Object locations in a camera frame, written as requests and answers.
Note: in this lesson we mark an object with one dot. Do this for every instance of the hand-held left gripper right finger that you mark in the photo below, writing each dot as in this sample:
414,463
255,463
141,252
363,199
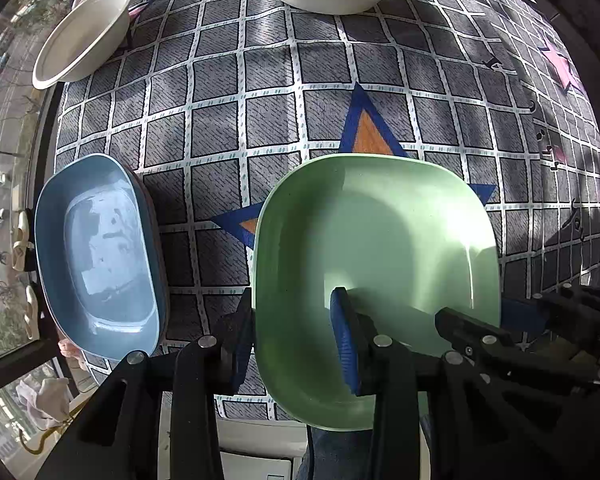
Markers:
346,340

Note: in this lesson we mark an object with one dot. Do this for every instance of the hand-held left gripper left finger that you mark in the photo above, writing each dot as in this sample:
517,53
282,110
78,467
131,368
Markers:
242,356

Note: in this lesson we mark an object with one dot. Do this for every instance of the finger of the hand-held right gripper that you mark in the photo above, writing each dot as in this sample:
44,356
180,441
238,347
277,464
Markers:
522,316
472,330

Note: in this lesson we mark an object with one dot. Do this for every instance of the green square plate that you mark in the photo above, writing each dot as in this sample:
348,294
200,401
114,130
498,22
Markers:
380,235

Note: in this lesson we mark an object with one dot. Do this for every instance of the blue square plate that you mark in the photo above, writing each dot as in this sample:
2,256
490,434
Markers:
105,240

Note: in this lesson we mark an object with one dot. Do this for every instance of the white floor appliance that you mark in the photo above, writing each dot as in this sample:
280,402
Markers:
260,452

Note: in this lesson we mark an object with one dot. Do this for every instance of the person's jeans leg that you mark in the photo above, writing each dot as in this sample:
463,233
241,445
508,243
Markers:
335,455

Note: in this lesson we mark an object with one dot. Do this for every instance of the pink slipper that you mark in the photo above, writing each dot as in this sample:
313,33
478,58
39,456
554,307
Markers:
69,347

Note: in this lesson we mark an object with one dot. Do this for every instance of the pale crumpled cloth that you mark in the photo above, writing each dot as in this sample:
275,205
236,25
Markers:
45,400

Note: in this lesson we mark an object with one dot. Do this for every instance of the white shoe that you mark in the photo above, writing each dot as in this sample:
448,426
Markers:
20,240
31,307

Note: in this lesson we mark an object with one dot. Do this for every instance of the yellow hook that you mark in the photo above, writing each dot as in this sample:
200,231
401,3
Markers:
39,444

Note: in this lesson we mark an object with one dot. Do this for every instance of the grey checked star tablecloth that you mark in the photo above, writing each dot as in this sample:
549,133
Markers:
280,85

